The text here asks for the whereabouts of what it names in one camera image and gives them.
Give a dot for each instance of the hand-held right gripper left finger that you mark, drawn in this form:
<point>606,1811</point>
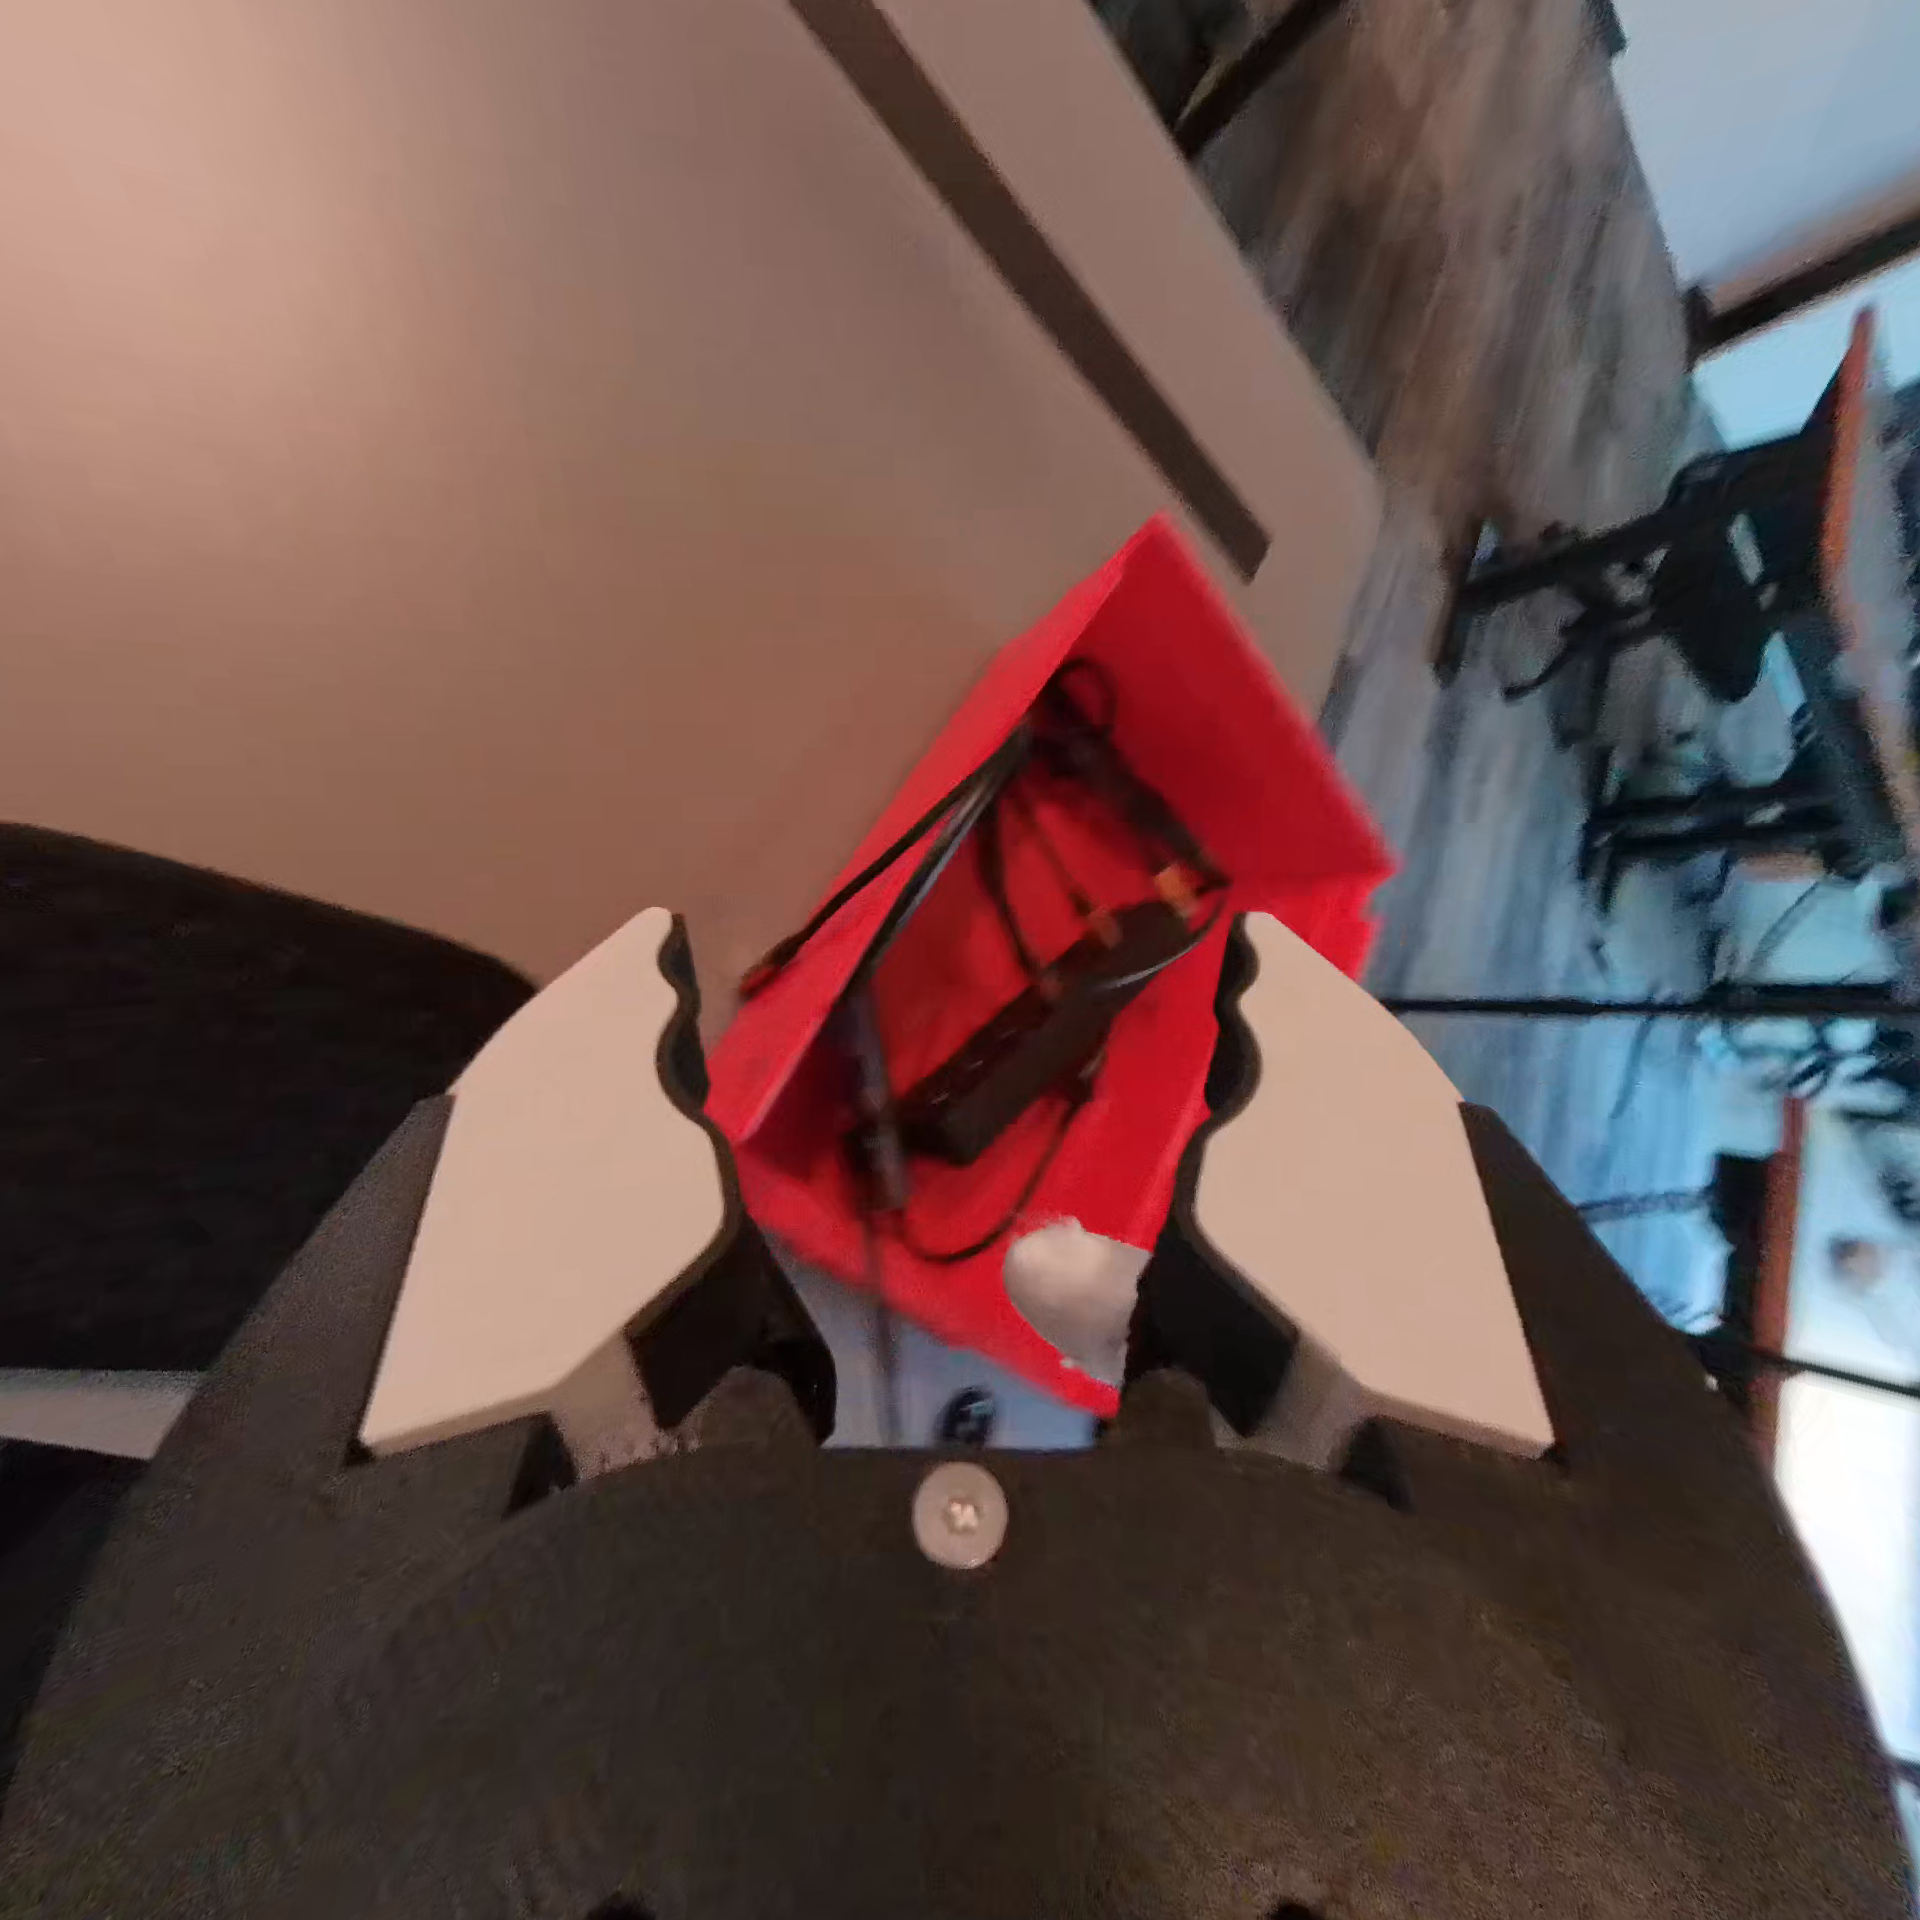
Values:
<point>557,1184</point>

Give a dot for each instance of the red storage box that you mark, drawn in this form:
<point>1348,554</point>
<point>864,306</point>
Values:
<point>1201,704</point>

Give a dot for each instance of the black office chair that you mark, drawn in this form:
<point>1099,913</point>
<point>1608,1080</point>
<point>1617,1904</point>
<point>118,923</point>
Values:
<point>1725,599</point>
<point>1725,825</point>

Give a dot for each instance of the wooden office desk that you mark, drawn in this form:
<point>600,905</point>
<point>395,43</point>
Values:
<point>1868,599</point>

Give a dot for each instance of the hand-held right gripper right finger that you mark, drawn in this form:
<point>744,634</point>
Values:
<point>1349,1201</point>

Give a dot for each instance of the person's right hand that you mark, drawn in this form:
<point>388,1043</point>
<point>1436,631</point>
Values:
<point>1072,1298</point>

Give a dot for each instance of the black usb hub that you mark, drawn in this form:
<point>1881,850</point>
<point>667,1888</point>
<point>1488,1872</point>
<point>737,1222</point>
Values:
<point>1021,1066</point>

